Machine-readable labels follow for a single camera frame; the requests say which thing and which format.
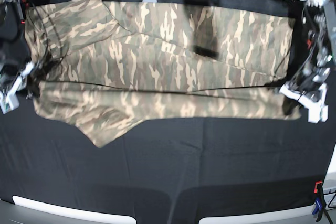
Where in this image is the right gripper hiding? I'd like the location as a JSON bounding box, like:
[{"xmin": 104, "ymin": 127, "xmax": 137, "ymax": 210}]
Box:
[{"xmin": 1, "ymin": 40, "xmax": 34, "ymax": 114}]

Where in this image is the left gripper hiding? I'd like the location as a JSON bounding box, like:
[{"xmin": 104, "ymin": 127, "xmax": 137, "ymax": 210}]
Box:
[{"xmin": 279, "ymin": 62, "xmax": 331, "ymax": 123}]

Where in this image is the camouflage t-shirt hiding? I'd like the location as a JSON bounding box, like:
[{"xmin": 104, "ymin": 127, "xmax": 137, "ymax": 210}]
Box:
[{"xmin": 25, "ymin": 0, "xmax": 300, "ymax": 147}]

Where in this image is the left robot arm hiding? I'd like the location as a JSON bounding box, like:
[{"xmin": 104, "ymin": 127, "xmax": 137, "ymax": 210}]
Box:
[{"xmin": 279, "ymin": 0, "xmax": 335, "ymax": 123}]

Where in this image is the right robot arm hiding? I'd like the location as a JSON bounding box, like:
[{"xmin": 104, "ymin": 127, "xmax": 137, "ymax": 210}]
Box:
[{"xmin": 1, "ymin": 0, "xmax": 35, "ymax": 114}]

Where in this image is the left orange black clamp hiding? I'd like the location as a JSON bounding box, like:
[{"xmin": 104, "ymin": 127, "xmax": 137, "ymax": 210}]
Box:
[{"xmin": 15, "ymin": 0, "xmax": 29, "ymax": 24}]

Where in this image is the lower right orange blue clamp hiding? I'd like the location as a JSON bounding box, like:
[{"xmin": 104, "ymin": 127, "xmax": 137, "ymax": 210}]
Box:
[{"xmin": 312, "ymin": 180, "xmax": 325, "ymax": 222}]

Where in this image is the black table cloth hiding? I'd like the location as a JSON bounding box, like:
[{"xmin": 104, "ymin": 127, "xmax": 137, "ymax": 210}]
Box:
[{"xmin": 1, "ymin": 0, "xmax": 335, "ymax": 223}]

